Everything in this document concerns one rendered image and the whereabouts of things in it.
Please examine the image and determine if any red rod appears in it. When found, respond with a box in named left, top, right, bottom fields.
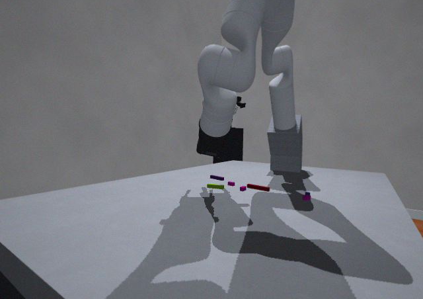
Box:
left=247, top=184, right=270, bottom=191

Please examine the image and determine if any lime green rod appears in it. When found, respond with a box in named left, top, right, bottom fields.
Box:
left=207, top=184, right=224, bottom=189

